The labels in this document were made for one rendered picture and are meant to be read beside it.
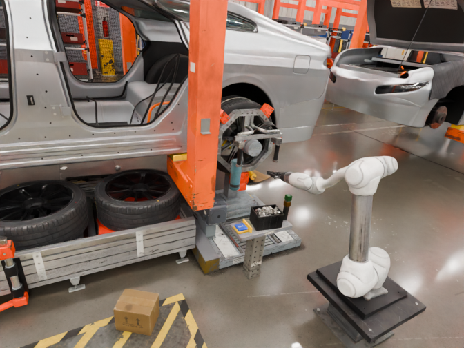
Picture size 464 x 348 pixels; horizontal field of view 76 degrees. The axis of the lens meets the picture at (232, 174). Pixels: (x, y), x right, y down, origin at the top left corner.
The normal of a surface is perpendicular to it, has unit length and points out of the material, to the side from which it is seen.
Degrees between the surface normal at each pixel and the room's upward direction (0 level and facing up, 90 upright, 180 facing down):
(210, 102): 90
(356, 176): 82
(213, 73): 90
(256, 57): 90
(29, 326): 0
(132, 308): 0
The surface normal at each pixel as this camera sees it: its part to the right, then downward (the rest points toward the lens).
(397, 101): -0.49, 0.33
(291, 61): 0.44, 0.42
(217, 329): 0.08, -0.90
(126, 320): -0.12, 0.42
